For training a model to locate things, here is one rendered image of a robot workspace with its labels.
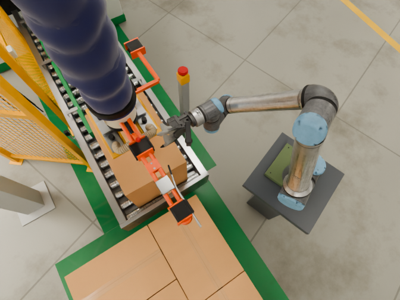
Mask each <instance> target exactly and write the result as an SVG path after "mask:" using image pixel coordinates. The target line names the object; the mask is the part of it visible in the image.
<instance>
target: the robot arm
mask: <svg viewBox="0 0 400 300"><path fill-rule="evenodd" d="M338 109H339V102H338V98H337V97H336V95H335V94H334V93H333V92H332V91H331V90H330V89H329V88H327V87H325V86H322V85H305V86H304V87H303V88H302V89H299V90H289V91H283V92H273V93H264V94H257V95H247V96H237V97H232V96H231V95H228V94H224V95H223V96H221V97H220V98H219V99H217V98H212V99H210V100H208V101H206V102H204V103H203V104H201V105H199V106H197V107H195V108H194V109H192V110H190V111H189V112H188V113H187V111H185V112H184V114H182V115H180V116H178V117H177V115H174V116H172V117H170V118H168V119H167V126H166V125H165V124H163V123H161V124H160V126H161V130H162V131H161V132H159V133H157V136H163V139H164V142H165V144H163V145H162V146H161V147H160V148H165V147H166V146H168V145H169V144H171V143H173V142H174V141H176V140H177V139H178V138H179V137H180V136H181V135H182V134H184V132H186V139H185V143H186V146H191V144H192V138H191V130H190V126H192V127H195V126H196V127H199V126H200V125H202V124H203V127H204V130H205V131H206V132H207V133H216V132H218V130H219V128H220V124H221V123H222V121H223V120H224V119H225V117H226V116H227V115H228V114H233V113H250V112H263V111H287V110H302V111H301V112H300V114H299V116H298V117H297V119H296V120H295V122H294V124H293V127H292V133H293V136H294V137H295V140H294V144H293V150H292V156H291V161H290V165H288V166H287V167H286V168H285V169H284V170H283V173H282V179H283V186H282V188H281V190H280V192H279V194H278V197H277V198H278V200H279V201H280V202H281V203H282V204H284V205H285V206H287V207H289V208H291V209H294V210H298V211H300V210H303V209H304V207H305V205H306V203H307V200H308V198H309V197H310V195H311V192H312V190H313V188H314V186H315V184H316V181H317V179H318V177H319V176H320V175H321V174H323V173H324V171H325V169H326V163H325V160H324V159H323V158H322V157H321V156H320V151H321V148H322V146H323V143H324V141H325V139H326V136H327V133H328V131H329V128H330V125H331V123H332V121H333V119H334V117H335V115H336V114H337V112H338ZM168 134H169V135H168Z"/></svg>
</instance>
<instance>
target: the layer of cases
mask: <svg viewBox="0 0 400 300"><path fill-rule="evenodd" d="M187 201H188V202H189V204H190V205H191V207H192V208H193V210H194V215H195V216H196V218H197V219H198V221H199V222H200V224H201V226H202V227H201V228H200V227H199V226H198V224H197V222H196V221H195V219H194V218H193V217H192V221H191V222H190V223H189V224H187V225H182V224H181V225H180V226H178V225H177V223H178V222H177V221H176V219H175V218H174V216H173V214H172V213H171V211H169V212H167V213H165V214H164V215H162V216H161V217H159V218H157V219H156V220H154V221H153V222H151V223H149V224H148V225H147V226H145V227H143V228H141V229H140V230H138V231H137V232H135V233H134V234H132V235H130V236H129V237H127V238H125V239H124V240H122V241H121V242H119V243H118V244H116V245H114V246H113V247H112V248H110V249H108V250H107V251H105V252H103V253H102V254H100V255H98V256H97V257H96V258H94V259H92V260H91V261H89V262H87V263H86V264H84V265H83V266H81V267H79V268H78V269H77V270H75V271H73V272H72V273H70V274H68V275H67V276H65V277H64V278H65V280H66V282H67V285H68V288H69V290H70V293H71V295H72V297H73V300H263V299H262V297H261V295H260V294H259V293H258V291H257V289H256V288H255V286H254V285H253V283H252V282H251V280H250V278H249V277H248V275H247V274H246V272H245V271H244V269H243V267H242V266H241V264H240V263H239V261H238V259H237V258H236V257H235V255H234V253H233V252H232V250H231V249H230V247H229V246H228V244H227V242H226V241H225V240H224V237H223V236H222V235H221V233H220V232H219V230H218V228H217V227H216V225H215V224H214V222H213V221H212V219H211V217H210V216H209V214H208V213H207V211H206V210H205V208H204V206H203V205H202V204H201V202H200V200H199V199H198V197H197V196H196V195H194V196H193V197H191V198H189V199H188V200H187Z"/></svg>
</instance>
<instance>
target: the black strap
mask: <svg viewBox="0 0 400 300"><path fill-rule="evenodd" d="M130 82H131V84H132V91H133V92H132V97H131V100H130V102H129V103H128V104H127V105H126V106H125V107H124V108H123V109H122V110H121V111H119V112H116V113H114V114H109V115H108V114H100V113H97V112H96V111H95V110H93V109H92V108H91V107H90V106H89V105H88V104H87V103H86V102H85V104H86V106H87V107H88V109H89V111H90V112H91V113H92V114H93V115H95V116H96V117H98V118H101V119H104V120H113V119H117V118H120V117H123V116H124V115H126V114H127V113H129V112H130V111H131V109H132V108H133V107H134V105H135V103H136V91H137V89H136V86H135V84H134V83H133V82H132V80H131V79H130Z"/></svg>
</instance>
